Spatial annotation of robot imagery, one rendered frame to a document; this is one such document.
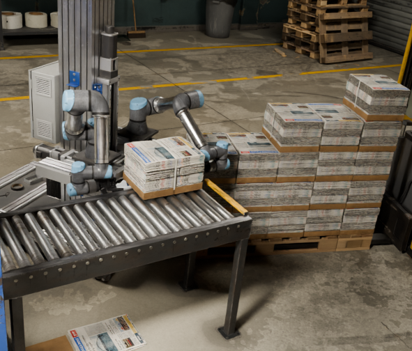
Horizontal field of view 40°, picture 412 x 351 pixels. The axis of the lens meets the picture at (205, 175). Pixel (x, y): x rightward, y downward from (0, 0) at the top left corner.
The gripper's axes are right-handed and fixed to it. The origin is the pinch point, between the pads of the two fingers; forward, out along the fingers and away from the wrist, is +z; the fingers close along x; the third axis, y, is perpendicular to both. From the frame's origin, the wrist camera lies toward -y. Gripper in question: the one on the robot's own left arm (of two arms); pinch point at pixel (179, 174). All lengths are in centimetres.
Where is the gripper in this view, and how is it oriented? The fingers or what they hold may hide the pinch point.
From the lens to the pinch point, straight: 351.9
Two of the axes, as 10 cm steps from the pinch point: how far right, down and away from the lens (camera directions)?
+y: 1.0, -8.9, -4.4
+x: 5.2, 4.3, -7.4
